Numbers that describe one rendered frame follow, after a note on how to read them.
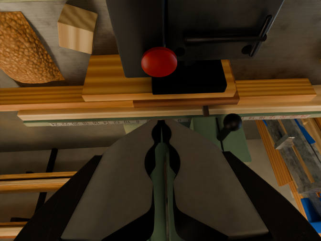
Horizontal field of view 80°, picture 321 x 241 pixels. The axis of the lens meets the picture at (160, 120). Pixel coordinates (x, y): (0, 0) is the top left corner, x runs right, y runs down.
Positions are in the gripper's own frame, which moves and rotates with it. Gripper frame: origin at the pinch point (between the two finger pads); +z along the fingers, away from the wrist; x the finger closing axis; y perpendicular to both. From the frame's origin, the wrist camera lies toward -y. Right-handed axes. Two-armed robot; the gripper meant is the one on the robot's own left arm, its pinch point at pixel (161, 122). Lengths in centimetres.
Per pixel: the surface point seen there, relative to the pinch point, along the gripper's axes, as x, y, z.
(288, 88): 23.2, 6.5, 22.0
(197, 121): 5.1, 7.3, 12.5
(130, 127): -11, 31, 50
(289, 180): 110, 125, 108
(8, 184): -178, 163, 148
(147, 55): -0.9, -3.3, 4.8
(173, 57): 1.1, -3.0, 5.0
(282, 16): 16.4, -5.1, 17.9
